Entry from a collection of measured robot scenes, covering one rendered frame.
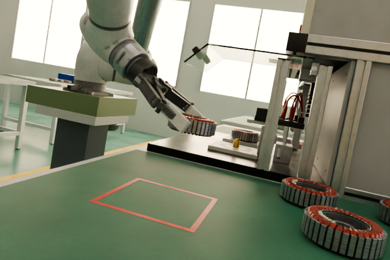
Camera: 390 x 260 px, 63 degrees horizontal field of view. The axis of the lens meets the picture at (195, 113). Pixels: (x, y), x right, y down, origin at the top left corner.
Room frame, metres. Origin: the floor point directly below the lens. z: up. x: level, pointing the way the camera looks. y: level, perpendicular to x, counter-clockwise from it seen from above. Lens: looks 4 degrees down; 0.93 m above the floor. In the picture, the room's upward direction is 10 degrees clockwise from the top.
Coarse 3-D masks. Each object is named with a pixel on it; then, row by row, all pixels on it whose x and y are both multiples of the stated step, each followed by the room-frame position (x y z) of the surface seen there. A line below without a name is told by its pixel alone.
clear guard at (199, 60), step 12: (204, 48) 0.85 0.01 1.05; (216, 48) 0.87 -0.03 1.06; (228, 48) 0.84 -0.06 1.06; (240, 48) 0.82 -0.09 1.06; (192, 60) 0.88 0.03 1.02; (204, 60) 0.95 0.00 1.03; (216, 60) 1.03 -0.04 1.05; (240, 60) 1.04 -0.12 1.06; (252, 60) 0.99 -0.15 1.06; (264, 60) 0.94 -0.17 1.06; (276, 60) 0.90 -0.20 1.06; (300, 60) 0.82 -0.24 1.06; (312, 60) 0.79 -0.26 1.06
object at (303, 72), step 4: (304, 68) 0.95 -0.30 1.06; (300, 72) 0.97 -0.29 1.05; (304, 72) 0.95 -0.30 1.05; (308, 72) 0.95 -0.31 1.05; (300, 76) 0.95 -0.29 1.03; (304, 76) 0.95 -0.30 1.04; (312, 76) 0.94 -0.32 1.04; (300, 80) 0.98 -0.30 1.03; (304, 80) 0.96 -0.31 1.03; (308, 80) 0.94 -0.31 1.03; (312, 80) 0.94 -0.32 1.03
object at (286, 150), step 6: (276, 144) 0.94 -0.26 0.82; (282, 144) 0.95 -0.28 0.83; (288, 144) 0.99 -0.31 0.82; (276, 150) 0.94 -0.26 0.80; (282, 150) 0.94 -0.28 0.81; (288, 150) 0.93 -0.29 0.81; (276, 156) 0.94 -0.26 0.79; (282, 156) 0.94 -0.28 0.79; (288, 156) 0.93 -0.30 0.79; (282, 162) 0.94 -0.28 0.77; (288, 162) 0.93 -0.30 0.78
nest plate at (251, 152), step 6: (210, 144) 0.98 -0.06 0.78; (216, 144) 1.00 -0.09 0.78; (222, 144) 1.03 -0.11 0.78; (228, 144) 1.05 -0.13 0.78; (216, 150) 0.95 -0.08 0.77; (222, 150) 0.95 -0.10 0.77; (228, 150) 0.94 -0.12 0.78; (234, 150) 0.94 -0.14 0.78; (240, 150) 0.96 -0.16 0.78; (246, 150) 0.98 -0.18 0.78; (252, 150) 1.00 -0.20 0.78; (246, 156) 0.93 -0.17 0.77; (252, 156) 0.92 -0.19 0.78
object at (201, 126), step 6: (186, 114) 0.76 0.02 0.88; (168, 120) 0.72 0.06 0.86; (192, 120) 0.67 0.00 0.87; (198, 120) 0.68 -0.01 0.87; (204, 120) 0.69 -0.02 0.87; (210, 120) 0.71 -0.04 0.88; (168, 126) 0.71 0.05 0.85; (174, 126) 0.69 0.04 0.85; (192, 126) 0.68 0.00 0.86; (198, 126) 0.68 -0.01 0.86; (204, 126) 0.68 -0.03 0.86; (210, 126) 0.69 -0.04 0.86; (186, 132) 0.68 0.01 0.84; (192, 132) 0.67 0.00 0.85; (198, 132) 0.68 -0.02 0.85; (204, 132) 0.68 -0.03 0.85; (210, 132) 0.70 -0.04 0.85
